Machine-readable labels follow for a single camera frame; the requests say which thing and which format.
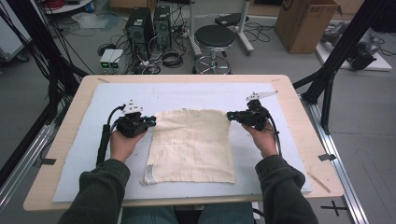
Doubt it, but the person's left hand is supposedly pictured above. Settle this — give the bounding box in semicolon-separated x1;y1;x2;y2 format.
109;129;148;164

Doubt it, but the aluminium rail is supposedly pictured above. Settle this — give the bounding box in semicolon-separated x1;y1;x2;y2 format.
300;94;370;224
0;123;58;213

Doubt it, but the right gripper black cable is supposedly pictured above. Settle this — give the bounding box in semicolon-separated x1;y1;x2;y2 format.
265;113;283;157

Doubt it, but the black metal frame stand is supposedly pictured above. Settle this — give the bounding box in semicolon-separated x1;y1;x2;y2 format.
292;0;396;135

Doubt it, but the white floor board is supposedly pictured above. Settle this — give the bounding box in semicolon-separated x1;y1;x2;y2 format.
315;39;393;72

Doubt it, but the white metal stand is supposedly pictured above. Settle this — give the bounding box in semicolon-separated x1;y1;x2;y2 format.
188;0;255;58

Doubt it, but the cardboard box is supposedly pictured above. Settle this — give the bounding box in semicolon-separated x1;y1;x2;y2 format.
275;0;342;55

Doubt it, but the thin wooden stick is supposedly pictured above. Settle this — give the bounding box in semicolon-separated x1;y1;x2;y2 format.
307;172;332;194

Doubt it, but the coiled black cable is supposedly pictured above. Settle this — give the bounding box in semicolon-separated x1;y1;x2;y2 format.
161;49;185;69

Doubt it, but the round white table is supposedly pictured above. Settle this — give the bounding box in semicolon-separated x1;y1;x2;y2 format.
42;0;94;15

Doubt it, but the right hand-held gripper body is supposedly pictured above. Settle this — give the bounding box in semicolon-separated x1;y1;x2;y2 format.
236;90;279;132

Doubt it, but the white foam mat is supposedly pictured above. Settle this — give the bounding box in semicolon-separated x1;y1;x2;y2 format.
52;82;313;203

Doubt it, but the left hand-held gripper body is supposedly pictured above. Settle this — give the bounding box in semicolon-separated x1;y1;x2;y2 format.
115;99;149;139

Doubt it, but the person's right hand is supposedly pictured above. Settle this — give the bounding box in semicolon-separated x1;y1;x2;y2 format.
242;121;279;159

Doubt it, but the white power supply box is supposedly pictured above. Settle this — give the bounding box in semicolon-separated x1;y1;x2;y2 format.
99;49;115;70
109;49;125;70

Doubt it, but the black device on board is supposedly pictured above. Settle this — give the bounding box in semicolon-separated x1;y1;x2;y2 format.
321;21;383;71

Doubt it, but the person's left leg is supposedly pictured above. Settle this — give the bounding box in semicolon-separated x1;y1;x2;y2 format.
120;205;180;224

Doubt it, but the slim black computer tower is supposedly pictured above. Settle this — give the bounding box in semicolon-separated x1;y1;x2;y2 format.
152;5;173;51

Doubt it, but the large black computer tower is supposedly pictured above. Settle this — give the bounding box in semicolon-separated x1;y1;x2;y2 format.
125;7;154;61

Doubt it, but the black round stool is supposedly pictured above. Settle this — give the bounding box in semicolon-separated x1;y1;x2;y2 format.
191;24;237;76

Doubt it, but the flat black case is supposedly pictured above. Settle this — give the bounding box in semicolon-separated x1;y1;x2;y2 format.
214;12;250;28

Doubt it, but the person's right leg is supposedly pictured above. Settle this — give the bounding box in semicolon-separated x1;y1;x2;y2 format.
197;203;255;224

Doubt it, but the black tape cross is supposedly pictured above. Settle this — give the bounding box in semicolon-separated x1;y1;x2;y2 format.
320;200;348;217

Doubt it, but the person's leg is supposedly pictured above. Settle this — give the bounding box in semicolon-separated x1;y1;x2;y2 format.
120;205;180;224
197;203;255;224

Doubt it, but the clear plastic sheet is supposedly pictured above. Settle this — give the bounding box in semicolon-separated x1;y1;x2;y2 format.
71;12;110;30

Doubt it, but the black frame with cables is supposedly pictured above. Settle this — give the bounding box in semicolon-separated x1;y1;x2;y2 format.
0;0;91;188

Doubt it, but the cream cloth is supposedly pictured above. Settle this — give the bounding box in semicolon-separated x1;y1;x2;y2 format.
143;108;237;187

